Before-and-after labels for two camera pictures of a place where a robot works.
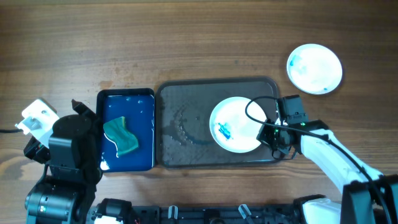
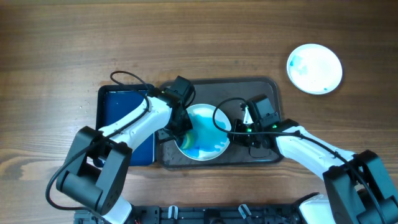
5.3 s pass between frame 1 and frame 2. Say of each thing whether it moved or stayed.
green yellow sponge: moved
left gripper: moved
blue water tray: stayed
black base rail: stayed
